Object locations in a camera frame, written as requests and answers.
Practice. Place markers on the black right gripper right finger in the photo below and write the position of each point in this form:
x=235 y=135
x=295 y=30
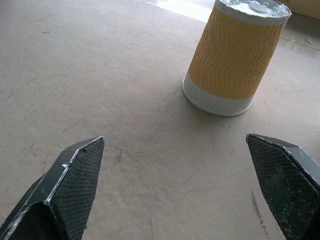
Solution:
x=290 y=185

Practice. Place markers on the orange ribbed paper cup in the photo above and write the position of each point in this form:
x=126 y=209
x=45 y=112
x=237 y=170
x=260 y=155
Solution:
x=230 y=65

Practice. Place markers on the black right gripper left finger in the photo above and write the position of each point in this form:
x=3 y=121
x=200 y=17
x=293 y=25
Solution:
x=65 y=190

